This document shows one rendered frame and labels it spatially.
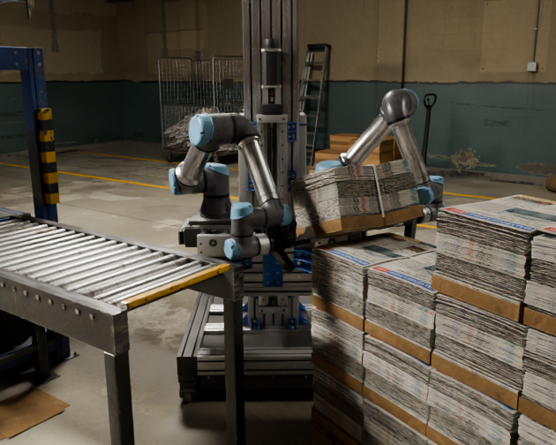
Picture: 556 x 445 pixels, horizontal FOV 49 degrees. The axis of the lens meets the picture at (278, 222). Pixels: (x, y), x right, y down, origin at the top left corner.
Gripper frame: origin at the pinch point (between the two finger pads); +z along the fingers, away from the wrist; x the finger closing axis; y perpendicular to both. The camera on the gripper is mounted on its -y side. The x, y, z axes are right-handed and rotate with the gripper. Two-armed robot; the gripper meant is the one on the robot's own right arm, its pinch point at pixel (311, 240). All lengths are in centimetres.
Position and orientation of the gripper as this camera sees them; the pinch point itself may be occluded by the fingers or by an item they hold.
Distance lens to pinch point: 228.2
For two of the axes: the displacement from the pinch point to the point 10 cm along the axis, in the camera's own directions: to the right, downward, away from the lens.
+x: -5.1, 1.3, 8.5
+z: 8.4, -1.3, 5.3
